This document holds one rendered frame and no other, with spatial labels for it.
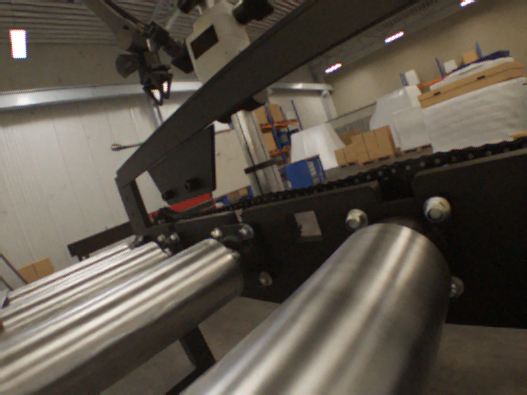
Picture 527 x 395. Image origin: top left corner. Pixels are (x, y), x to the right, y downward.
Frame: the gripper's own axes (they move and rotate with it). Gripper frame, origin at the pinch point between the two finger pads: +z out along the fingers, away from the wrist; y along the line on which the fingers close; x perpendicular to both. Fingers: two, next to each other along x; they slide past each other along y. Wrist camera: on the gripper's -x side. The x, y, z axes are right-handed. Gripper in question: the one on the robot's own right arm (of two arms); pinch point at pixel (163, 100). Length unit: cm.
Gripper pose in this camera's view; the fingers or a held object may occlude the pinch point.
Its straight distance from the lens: 82.9
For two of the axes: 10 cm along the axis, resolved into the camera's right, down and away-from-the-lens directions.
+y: 6.9, -1.7, -7.0
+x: 6.4, -2.9, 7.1
